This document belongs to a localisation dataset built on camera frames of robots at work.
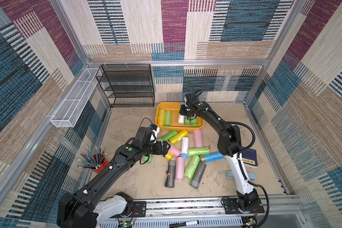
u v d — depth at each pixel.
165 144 0.70
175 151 0.91
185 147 0.93
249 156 0.91
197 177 0.81
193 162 0.88
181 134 0.99
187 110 0.80
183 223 0.69
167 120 1.06
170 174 0.82
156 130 0.71
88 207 0.39
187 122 1.05
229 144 0.63
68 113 0.71
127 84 1.08
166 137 0.97
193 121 1.04
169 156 0.89
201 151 0.89
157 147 0.68
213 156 0.87
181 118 1.00
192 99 0.81
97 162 0.81
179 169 0.84
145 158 0.68
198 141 0.96
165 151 0.69
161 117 1.07
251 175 0.80
